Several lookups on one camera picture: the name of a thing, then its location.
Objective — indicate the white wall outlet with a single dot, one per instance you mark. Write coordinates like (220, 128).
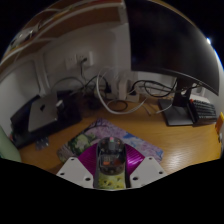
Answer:
(78, 60)

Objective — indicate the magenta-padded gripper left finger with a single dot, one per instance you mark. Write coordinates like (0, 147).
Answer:
(73, 171)

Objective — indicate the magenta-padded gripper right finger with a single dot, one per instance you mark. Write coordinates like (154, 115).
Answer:
(146, 171)

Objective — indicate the orange jar with yellow lid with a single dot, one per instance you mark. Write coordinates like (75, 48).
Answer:
(220, 123)

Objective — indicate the black computer keyboard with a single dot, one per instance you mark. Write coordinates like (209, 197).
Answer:
(205, 111)

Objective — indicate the wooden wall shelf unit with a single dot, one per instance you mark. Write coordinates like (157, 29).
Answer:
(66, 20)

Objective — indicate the white wall lamp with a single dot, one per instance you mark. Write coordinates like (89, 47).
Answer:
(209, 40)

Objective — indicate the black computer monitor with stand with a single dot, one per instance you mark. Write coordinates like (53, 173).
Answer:
(166, 36)

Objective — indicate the white power strip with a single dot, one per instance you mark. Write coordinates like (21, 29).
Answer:
(128, 91)

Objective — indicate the transparent computer mouse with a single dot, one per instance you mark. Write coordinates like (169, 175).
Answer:
(111, 155)

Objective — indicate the pale green jug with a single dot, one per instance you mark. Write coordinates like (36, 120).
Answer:
(8, 148)

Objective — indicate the silver mini computer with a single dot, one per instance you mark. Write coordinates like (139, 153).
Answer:
(43, 113)

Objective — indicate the floral print mouse pad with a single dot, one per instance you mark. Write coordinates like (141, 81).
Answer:
(140, 140)

